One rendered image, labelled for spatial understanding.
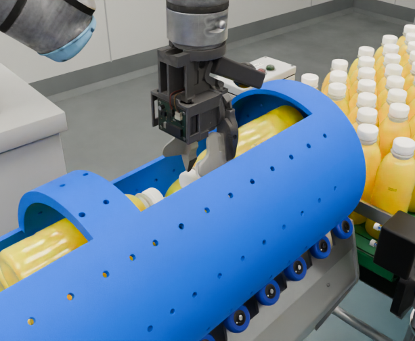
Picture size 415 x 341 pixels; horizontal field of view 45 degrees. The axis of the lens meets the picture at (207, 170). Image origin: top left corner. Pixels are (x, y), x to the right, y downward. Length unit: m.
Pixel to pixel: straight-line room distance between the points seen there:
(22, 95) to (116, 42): 2.93
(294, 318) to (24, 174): 0.56
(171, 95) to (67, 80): 3.22
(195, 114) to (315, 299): 0.47
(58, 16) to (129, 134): 2.29
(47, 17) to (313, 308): 0.71
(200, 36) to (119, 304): 0.31
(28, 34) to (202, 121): 0.46
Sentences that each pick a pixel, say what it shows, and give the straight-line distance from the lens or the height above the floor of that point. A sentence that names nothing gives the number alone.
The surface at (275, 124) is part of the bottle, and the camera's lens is 0.81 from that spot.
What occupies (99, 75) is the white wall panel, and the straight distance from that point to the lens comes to 3.95.
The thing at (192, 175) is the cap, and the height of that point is 1.13.
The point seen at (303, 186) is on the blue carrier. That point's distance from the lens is 0.73.
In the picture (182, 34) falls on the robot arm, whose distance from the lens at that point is 0.61.
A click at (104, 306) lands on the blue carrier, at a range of 0.54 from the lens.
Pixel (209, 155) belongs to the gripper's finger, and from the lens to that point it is 0.68.
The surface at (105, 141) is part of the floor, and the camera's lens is 3.19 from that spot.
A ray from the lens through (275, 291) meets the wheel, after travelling 0.85.
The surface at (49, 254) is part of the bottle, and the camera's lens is 0.59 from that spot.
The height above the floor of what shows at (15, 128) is 1.15.
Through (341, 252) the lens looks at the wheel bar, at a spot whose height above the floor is 0.92.
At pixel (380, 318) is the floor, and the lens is 2.17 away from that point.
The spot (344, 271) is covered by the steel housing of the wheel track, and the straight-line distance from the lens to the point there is 1.03.
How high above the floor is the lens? 1.58
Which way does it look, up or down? 34 degrees down
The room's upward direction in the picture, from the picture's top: straight up
